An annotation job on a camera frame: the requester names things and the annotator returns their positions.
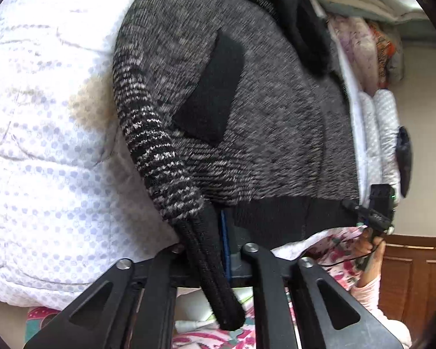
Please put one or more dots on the purple floral folded quilt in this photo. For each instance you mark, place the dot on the purple floral folded quilt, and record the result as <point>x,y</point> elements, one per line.
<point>359,46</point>

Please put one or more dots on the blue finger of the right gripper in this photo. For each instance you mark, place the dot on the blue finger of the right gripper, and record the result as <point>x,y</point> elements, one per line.
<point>354,207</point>

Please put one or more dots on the white dotted bed quilt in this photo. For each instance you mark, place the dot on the white dotted bed quilt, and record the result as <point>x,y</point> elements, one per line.
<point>71,199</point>

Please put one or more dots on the orange leopard print cloth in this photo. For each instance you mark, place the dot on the orange leopard print cloth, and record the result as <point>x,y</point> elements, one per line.
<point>385,50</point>

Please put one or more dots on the black bag on duvet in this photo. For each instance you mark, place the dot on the black bag on duvet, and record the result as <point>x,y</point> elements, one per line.
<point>404,158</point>

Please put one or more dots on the black grey knit zip jacket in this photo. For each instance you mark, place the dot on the black grey knit zip jacket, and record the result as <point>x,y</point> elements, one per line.
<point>235,112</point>

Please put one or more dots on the grey folded cloth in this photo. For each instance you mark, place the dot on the grey folded cloth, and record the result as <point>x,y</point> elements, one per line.
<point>395,66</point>

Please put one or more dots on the grey polka dot duvet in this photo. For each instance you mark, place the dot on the grey polka dot duvet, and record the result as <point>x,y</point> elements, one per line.
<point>381,128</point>

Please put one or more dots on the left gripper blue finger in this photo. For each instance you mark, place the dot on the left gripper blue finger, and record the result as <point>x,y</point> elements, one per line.
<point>250,265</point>

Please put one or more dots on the pink floral pajama clothing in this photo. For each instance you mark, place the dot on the pink floral pajama clothing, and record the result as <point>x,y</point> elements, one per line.
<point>196,327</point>

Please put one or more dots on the person right hand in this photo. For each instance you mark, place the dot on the person right hand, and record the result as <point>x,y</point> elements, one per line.
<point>365,244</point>

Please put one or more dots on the brown wooden cabinet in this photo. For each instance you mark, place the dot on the brown wooden cabinet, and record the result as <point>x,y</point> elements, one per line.
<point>408,281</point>

